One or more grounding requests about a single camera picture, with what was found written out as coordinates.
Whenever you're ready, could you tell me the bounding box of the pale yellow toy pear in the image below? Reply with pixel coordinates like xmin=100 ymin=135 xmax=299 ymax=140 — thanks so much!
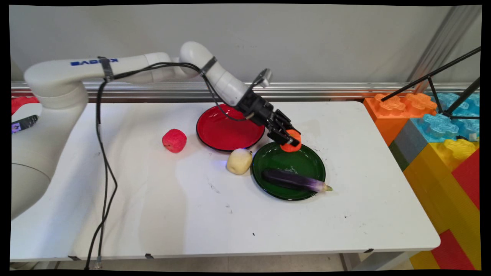
xmin=226 ymin=148 xmax=254 ymax=176

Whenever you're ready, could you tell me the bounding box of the red toy apple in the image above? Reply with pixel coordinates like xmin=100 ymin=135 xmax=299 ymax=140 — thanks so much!
xmin=162 ymin=128 xmax=188 ymax=154

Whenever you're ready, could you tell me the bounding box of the red object behind table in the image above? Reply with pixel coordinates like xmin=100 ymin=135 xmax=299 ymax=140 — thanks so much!
xmin=11 ymin=96 xmax=41 ymax=115

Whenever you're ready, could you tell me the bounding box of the black hanging cable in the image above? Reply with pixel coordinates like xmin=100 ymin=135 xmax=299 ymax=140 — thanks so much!
xmin=84 ymin=57 xmax=112 ymax=269
xmin=94 ymin=77 xmax=119 ymax=269

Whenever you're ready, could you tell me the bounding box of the black strap on upper arm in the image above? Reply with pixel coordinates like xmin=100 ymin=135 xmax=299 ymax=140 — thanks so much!
xmin=97 ymin=56 xmax=115 ymax=82

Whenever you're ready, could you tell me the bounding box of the red plate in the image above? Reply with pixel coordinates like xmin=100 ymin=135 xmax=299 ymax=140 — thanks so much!
xmin=196 ymin=103 xmax=266 ymax=152

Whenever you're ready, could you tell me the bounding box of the grey table leg frame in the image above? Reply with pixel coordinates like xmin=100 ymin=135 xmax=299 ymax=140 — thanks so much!
xmin=339 ymin=251 xmax=419 ymax=272

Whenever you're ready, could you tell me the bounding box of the yellow giant building block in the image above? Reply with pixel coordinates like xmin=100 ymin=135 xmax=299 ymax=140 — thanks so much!
xmin=402 ymin=138 xmax=481 ymax=270

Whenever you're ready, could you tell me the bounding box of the green plate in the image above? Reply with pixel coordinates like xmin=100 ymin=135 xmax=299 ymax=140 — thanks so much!
xmin=252 ymin=141 xmax=327 ymax=201

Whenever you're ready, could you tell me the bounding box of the grey strap near wrist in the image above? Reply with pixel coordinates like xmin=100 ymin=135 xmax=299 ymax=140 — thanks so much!
xmin=199 ymin=56 xmax=218 ymax=76

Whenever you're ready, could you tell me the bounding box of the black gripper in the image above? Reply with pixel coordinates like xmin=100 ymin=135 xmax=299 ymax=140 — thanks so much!
xmin=235 ymin=90 xmax=302 ymax=148

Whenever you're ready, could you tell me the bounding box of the grey giant building block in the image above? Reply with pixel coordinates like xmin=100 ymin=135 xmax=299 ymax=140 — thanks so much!
xmin=393 ymin=119 xmax=429 ymax=166

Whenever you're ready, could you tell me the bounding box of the aluminium rail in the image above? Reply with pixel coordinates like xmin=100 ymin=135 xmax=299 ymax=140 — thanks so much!
xmin=11 ymin=81 xmax=481 ymax=102

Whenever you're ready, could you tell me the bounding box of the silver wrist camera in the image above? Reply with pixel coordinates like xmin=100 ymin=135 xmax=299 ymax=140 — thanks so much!
xmin=255 ymin=68 xmax=274 ymax=89

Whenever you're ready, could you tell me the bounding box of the dark green giant block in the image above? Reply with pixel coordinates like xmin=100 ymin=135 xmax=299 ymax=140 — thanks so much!
xmin=388 ymin=140 xmax=410 ymax=172

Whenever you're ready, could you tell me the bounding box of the orange toy fruit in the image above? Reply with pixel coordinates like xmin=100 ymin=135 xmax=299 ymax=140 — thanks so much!
xmin=280 ymin=129 xmax=303 ymax=153

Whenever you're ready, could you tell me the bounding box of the smartphone with green case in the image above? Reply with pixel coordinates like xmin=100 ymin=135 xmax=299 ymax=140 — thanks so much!
xmin=11 ymin=114 xmax=39 ymax=134

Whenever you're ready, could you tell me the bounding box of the black tripod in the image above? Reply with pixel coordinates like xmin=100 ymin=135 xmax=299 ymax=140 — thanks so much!
xmin=381 ymin=46 xmax=481 ymax=141

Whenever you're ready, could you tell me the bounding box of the blue giant building block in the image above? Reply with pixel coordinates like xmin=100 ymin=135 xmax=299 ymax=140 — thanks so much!
xmin=410 ymin=92 xmax=481 ymax=144

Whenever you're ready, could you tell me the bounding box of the purple toy eggplant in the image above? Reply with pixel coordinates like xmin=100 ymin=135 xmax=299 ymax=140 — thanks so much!
xmin=262 ymin=168 xmax=333 ymax=193

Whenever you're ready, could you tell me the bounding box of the orange giant building block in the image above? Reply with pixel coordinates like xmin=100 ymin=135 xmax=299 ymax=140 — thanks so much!
xmin=363 ymin=93 xmax=438 ymax=147

